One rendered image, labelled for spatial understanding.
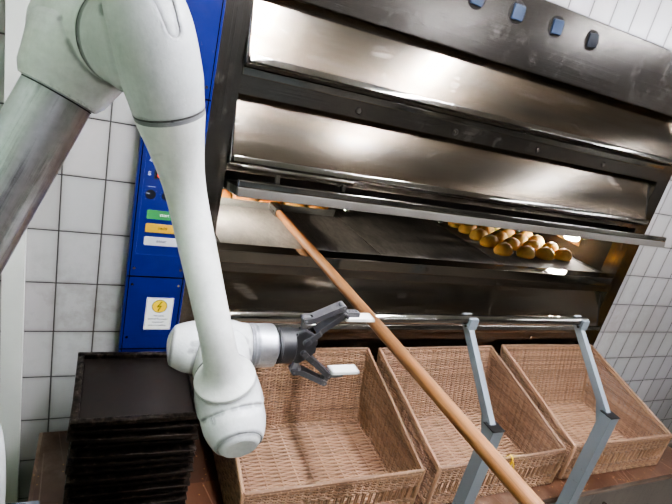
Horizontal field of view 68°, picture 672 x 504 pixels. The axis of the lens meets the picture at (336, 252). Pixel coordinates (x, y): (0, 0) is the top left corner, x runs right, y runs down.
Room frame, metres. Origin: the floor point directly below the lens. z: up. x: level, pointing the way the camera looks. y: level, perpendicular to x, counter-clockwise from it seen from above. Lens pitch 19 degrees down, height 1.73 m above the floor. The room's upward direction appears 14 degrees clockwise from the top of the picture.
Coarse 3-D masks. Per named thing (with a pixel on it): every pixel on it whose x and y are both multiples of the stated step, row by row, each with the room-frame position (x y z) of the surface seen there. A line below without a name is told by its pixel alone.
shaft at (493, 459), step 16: (288, 224) 1.71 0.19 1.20; (304, 240) 1.57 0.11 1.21; (320, 256) 1.45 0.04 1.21; (336, 272) 1.35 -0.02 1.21; (352, 304) 1.21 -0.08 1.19; (384, 336) 1.05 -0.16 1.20; (400, 352) 0.99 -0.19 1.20; (416, 368) 0.94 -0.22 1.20; (432, 384) 0.89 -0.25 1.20; (432, 400) 0.87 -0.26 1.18; (448, 400) 0.84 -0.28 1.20; (448, 416) 0.82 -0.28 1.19; (464, 416) 0.80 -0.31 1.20; (464, 432) 0.77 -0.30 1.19; (480, 432) 0.77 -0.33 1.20; (480, 448) 0.73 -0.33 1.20; (496, 464) 0.70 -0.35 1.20; (512, 480) 0.67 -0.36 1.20; (528, 496) 0.64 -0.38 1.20
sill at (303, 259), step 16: (224, 256) 1.39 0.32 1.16; (240, 256) 1.41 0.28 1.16; (256, 256) 1.43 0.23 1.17; (272, 256) 1.45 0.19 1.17; (288, 256) 1.48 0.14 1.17; (304, 256) 1.50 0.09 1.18; (336, 256) 1.57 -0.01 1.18; (352, 256) 1.61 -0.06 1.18; (368, 256) 1.65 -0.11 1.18; (384, 256) 1.70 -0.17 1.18; (400, 272) 1.68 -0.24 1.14; (416, 272) 1.71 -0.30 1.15; (432, 272) 1.74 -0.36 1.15; (448, 272) 1.77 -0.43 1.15; (464, 272) 1.81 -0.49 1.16; (480, 272) 1.84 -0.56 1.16; (496, 272) 1.88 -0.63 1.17; (512, 272) 1.92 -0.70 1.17; (528, 272) 1.96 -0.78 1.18; (544, 272) 2.01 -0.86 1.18; (560, 272) 2.07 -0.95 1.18; (576, 272) 2.14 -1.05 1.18; (592, 272) 2.20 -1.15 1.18
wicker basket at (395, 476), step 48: (288, 384) 1.46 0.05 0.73; (336, 384) 1.53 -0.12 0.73; (384, 384) 1.47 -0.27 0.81; (288, 432) 1.39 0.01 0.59; (336, 432) 1.45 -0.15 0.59; (384, 432) 1.40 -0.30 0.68; (240, 480) 0.99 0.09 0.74; (288, 480) 1.19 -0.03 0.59; (336, 480) 1.08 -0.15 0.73; (384, 480) 1.14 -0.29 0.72
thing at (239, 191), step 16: (240, 192) 1.24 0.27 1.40; (256, 192) 1.26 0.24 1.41; (272, 192) 1.28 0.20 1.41; (336, 208) 1.37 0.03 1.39; (352, 208) 1.39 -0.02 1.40; (368, 208) 1.42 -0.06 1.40; (384, 208) 1.44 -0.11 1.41; (400, 208) 1.47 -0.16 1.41; (480, 224) 1.61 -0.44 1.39; (496, 224) 1.64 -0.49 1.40; (512, 224) 1.68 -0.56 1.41; (528, 224) 1.71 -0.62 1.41; (608, 240) 1.90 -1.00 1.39; (624, 240) 1.94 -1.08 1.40; (640, 240) 1.99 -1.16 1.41
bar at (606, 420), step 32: (256, 320) 1.06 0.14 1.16; (288, 320) 1.09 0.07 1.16; (384, 320) 1.22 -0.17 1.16; (416, 320) 1.27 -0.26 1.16; (448, 320) 1.32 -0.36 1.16; (480, 320) 1.37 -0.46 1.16; (512, 320) 1.43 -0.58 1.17; (544, 320) 1.49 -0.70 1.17; (576, 320) 1.56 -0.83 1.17; (480, 384) 1.25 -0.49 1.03; (608, 416) 1.38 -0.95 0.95; (480, 480) 1.16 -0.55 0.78; (576, 480) 1.38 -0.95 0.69
